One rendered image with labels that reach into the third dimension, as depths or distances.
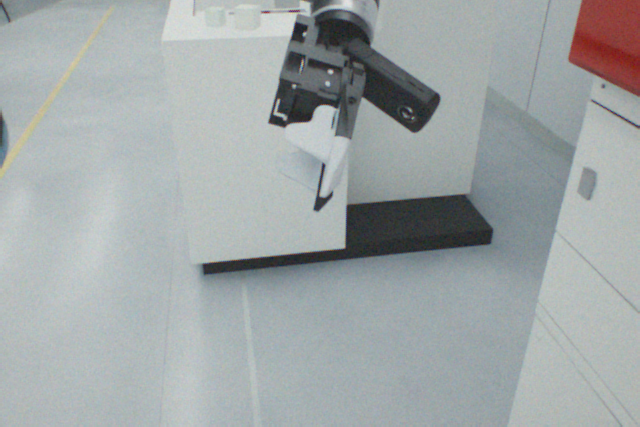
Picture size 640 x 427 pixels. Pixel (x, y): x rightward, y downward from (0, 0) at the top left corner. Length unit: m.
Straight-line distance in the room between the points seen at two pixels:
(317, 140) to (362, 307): 1.69
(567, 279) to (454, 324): 1.31
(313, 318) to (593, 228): 1.45
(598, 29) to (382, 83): 0.25
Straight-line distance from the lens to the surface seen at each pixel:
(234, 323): 2.11
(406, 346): 2.03
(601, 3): 0.70
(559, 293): 0.89
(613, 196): 0.76
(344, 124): 0.50
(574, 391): 0.91
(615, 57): 0.67
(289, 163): 0.54
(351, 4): 0.62
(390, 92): 0.58
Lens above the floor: 1.42
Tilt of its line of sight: 30 degrees down
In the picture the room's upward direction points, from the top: straight up
